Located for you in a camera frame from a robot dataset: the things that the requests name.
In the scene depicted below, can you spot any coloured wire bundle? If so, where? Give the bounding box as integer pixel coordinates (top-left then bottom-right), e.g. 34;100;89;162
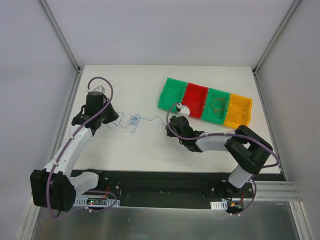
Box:
107;111;169;134

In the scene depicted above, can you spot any orange red thin wire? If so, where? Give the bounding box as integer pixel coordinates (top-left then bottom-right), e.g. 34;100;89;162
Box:
206;96;230;118

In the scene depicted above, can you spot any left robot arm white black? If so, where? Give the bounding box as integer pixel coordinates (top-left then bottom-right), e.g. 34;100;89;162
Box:
30;90;119;212

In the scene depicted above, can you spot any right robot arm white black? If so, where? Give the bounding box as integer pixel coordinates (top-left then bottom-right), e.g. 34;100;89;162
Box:
165;116;273;200

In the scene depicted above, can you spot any left green plastic bin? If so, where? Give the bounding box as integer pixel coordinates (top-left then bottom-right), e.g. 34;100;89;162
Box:
158;78;188;111

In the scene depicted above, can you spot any green plastic bin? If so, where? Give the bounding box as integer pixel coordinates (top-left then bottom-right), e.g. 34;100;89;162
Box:
200;88;230;125
158;78;188;111

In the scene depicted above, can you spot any red plastic bin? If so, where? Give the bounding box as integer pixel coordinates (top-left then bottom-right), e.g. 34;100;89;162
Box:
181;83;209;119

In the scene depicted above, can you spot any right green plastic bin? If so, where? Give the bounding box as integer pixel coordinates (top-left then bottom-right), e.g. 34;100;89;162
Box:
200;88;230;125

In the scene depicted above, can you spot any yellow plastic bin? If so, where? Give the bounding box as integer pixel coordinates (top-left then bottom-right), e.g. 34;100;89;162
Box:
223;93;253;129

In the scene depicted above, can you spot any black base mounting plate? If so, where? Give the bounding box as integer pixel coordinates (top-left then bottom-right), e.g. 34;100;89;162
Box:
76;169;253;210

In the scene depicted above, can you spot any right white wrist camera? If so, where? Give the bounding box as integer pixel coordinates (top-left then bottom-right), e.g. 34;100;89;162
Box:
176;103;191;118

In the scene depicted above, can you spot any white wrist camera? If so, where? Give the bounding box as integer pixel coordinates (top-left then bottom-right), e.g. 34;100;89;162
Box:
176;103;191;118
87;85;105;94

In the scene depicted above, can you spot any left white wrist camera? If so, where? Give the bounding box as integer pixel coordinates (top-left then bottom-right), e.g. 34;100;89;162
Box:
87;85;105;94

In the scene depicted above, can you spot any left white cable duct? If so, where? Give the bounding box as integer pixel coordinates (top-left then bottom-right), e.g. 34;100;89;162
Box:
73;196;120;208

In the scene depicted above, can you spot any white cable duct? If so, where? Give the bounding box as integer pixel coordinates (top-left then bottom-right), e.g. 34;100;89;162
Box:
73;196;120;208
210;201;228;211

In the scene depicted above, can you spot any right white cable duct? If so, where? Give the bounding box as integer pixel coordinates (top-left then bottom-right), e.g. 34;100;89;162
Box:
210;201;228;211

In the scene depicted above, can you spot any left aluminium frame post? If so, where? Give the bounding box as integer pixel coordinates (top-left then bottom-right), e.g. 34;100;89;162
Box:
37;0;81;74

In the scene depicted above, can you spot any aluminium frame post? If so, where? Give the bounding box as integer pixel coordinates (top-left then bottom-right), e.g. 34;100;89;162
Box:
252;0;303;76
37;0;81;74

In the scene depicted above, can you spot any right aluminium frame post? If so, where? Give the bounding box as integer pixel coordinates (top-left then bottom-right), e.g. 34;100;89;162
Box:
252;0;303;76

